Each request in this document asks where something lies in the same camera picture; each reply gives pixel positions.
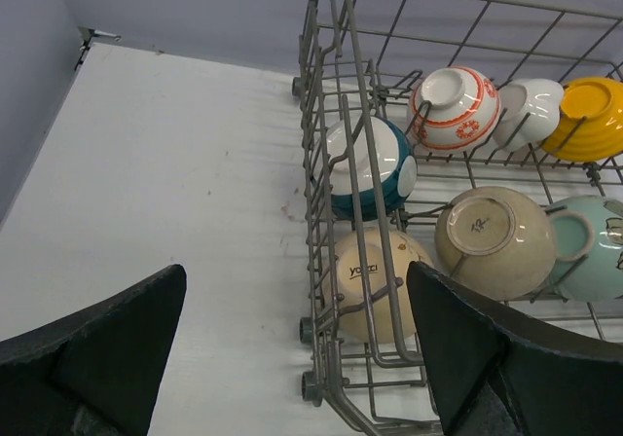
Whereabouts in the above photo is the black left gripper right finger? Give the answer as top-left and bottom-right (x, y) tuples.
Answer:
(406, 262), (622, 435)

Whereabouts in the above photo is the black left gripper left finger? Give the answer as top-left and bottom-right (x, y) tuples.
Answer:
(1, 264), (187, 435)

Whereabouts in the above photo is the beige speckled bowl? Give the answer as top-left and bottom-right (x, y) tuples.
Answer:
(434, 186), (557, 301)

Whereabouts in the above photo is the mint green flower bowl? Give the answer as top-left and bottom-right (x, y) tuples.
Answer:
(542, 196), (622, 302)

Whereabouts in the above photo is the cream bowl bird drawing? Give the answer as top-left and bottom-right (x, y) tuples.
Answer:
(335, 227), (433, 344)

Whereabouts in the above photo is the teal and white bowl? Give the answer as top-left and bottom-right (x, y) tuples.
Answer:
(330, 117), (418, 221)

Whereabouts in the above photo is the yellow ribbed bowl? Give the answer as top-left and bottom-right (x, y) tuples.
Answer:
(541, 77), (622, 163)

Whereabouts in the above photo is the small white bowl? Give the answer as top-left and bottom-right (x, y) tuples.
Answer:
(493, 79), (565, 152)

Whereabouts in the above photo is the white bowl orange pattern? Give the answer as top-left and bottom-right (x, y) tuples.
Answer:
(406, 66), (502, 154)

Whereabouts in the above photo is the grey wire dish rack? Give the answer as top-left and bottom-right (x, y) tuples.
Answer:
(292, 0), (622, 435)

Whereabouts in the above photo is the metal corner bracket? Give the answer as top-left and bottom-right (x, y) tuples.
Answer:
(74, 26), (122, 71)

